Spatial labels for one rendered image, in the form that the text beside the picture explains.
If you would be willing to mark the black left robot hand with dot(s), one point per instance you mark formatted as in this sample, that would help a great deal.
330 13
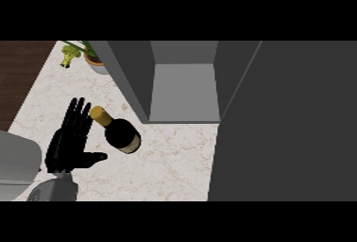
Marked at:
69 141

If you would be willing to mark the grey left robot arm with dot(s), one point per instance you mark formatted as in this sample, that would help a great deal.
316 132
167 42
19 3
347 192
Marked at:
56 189

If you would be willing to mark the dark wine bottle gold cap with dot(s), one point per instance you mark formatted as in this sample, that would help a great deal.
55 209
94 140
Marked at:
119 134

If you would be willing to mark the grey open cabinet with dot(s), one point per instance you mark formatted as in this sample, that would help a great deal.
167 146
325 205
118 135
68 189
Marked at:
186 91

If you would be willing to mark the dark grey cabinet door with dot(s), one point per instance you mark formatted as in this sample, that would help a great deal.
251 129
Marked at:
288 126

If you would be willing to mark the potted green plant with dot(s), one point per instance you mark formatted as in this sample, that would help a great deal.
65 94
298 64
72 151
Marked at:
94 60

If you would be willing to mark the green broccoli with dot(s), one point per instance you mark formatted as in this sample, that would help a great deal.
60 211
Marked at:
69 55

